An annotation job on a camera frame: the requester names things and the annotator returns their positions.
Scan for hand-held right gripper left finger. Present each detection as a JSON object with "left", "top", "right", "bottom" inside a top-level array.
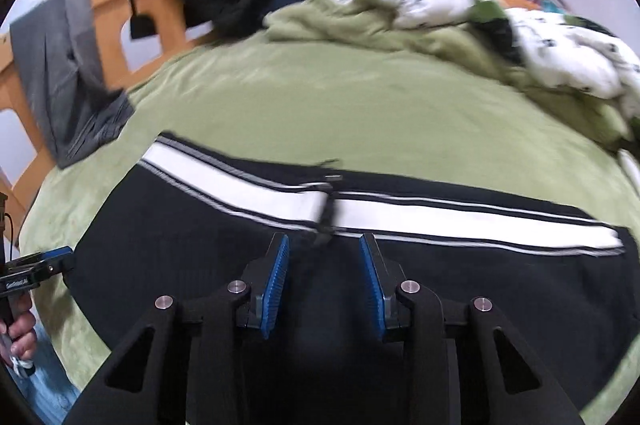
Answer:
[{"left": 65, "top": 232, "right": 291, "bottom": 425}]

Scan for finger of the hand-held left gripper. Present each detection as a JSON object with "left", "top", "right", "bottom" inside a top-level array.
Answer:
[{"left": 31, "top": 246, "right": 77, "bottom": 280}]

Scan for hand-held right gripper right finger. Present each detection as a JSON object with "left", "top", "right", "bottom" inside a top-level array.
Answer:
[{"left": 360, "top": 232, "right": 586, "bottom": 425}]

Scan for black pants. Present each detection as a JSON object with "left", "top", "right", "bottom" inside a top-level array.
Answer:
[{"left": 62, "top": 131, "right": 640, "bottom": 425}]

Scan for person's left hand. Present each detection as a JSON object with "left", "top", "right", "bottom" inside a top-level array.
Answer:
[{"left": 0, "top": 311, "right": 39, "bottom": 359}]

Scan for person's blue jeans leg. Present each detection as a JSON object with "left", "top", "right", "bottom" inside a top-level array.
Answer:
[{"left": 12, "top": 330, "right": 83, "bottom": 425}]

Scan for green fleece blanket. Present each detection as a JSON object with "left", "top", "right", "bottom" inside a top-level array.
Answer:
[{"left": 20, "top": 0, "right": 640, "bottom": 425}]

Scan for grey jeans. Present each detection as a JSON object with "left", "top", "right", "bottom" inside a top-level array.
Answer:
[{"left": 10, "top": 0, "right": 136, "bottom": 170}]

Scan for white floral quilt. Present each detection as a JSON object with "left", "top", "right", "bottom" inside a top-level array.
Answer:
[{"left": 262, "top": 0, "right": 640, "bottom": 198}]

